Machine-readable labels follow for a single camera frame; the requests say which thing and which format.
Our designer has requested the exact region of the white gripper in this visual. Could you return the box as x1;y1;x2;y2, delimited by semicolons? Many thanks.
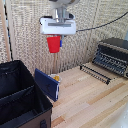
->
39;16;78;48

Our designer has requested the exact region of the red plastic cup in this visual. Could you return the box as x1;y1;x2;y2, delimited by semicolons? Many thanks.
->
46;35;62;54

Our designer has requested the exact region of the black fabric storage bin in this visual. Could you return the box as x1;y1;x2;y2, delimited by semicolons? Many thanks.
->
0;59;54;128

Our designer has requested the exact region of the yellow object in bowl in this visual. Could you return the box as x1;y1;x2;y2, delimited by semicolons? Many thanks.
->
50;73;62;83

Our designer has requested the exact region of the blue book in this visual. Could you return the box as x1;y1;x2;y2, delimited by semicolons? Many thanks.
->
34;68;61;103

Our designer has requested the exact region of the black toaster oven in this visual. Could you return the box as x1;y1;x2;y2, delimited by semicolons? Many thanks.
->
92;37;128;80

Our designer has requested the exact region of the black cable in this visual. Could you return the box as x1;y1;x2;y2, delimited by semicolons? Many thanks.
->
76;11;128;33

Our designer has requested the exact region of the black wire oven rack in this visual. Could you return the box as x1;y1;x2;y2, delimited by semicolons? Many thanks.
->
79;64;112;86

